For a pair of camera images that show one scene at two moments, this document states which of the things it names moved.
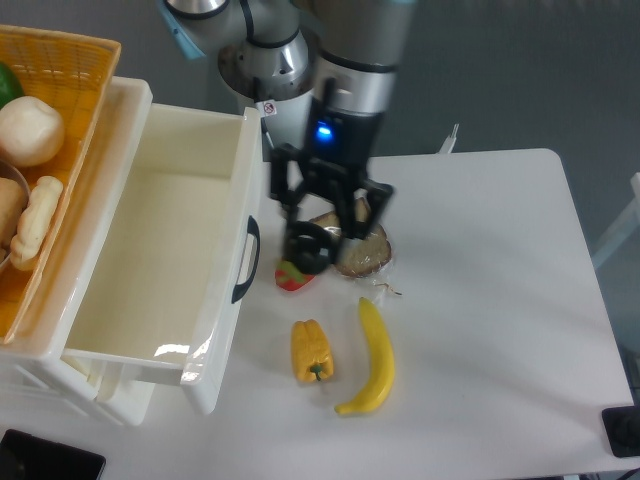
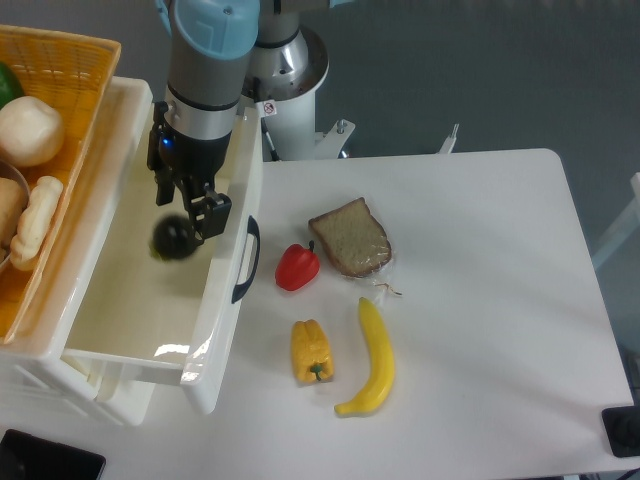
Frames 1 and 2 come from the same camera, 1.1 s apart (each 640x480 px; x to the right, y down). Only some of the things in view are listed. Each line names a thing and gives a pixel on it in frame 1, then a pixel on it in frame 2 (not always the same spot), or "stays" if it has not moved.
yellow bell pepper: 311,355 stays
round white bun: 31,131 stays
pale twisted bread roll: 41,207 stays
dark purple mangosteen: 308,247 -> 173,237
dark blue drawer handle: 252,229 stays
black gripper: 338,144 -> 192,159
